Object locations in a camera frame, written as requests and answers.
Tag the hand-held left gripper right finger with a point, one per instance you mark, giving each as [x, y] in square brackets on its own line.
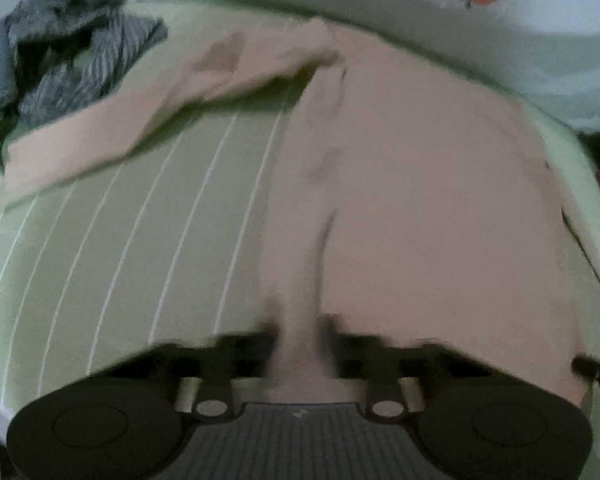
[337, 347]

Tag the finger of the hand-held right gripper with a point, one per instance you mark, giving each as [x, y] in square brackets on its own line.
[592, 367]

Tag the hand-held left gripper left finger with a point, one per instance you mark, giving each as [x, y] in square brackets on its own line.
[260, 347]

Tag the pink long-sleeved garment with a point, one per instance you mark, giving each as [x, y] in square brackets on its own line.
[415, 200]

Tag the green checked bed sheet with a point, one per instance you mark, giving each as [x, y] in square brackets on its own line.
[145, 240]

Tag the pale carrot-print quilt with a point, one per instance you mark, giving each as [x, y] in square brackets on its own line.
[430, 15]

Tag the grey striped garment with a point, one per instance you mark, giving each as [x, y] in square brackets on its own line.
[65, 60]

